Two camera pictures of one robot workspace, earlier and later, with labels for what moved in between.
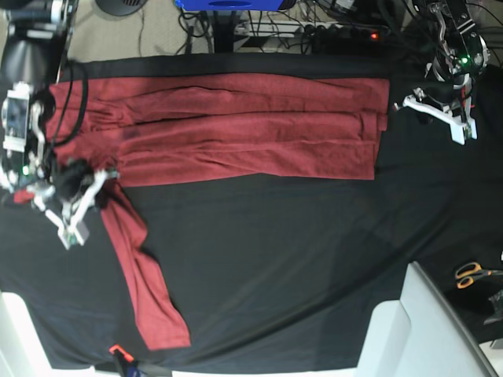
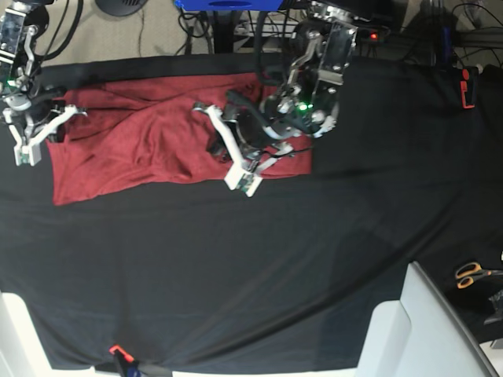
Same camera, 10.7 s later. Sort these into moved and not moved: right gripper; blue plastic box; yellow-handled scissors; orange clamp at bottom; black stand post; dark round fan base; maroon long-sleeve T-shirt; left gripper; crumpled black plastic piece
Moved: maroon long-sleeve T-shirt; left gripper; right gripper
Not moved: orange clamp at bottom; black stand post; dark round fan base; blue plastic box; yellow-handled scissors; crumpled black plastic piece
